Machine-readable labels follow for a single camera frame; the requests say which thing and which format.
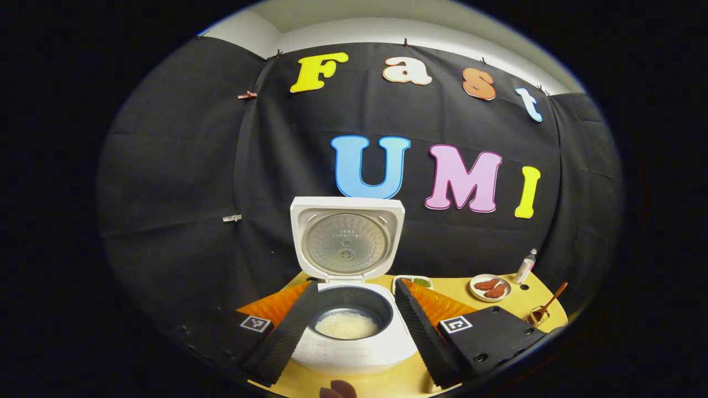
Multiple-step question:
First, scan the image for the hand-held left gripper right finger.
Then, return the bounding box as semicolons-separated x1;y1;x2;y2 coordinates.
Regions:
394;277;549;389

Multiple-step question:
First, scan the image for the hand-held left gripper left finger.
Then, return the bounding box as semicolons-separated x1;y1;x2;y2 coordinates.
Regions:
166;280;320;387

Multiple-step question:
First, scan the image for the white rice pile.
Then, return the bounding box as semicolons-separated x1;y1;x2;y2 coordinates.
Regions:
314;311;380;340

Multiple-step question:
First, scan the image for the metal wire chopstick holder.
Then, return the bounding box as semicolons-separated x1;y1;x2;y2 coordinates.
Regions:
523;307;550;328

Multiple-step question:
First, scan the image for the white rice cooker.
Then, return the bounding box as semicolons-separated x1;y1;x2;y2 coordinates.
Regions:
282;196;419;375

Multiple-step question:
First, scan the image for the brown wooden spoon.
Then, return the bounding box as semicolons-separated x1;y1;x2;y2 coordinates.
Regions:
530;282;569;324

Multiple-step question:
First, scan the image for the white divided bean dish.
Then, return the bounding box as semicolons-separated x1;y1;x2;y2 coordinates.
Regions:
392;275;433;294

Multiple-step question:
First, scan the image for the white round plate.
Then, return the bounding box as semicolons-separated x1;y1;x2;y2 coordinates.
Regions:
469;274;512;302

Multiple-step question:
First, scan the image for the clear bottle with pink label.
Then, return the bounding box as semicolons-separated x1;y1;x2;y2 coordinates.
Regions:
513;249;538;285

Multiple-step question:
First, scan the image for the black backdrop cloth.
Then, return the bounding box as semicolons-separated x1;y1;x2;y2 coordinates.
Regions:
97;36;626;343

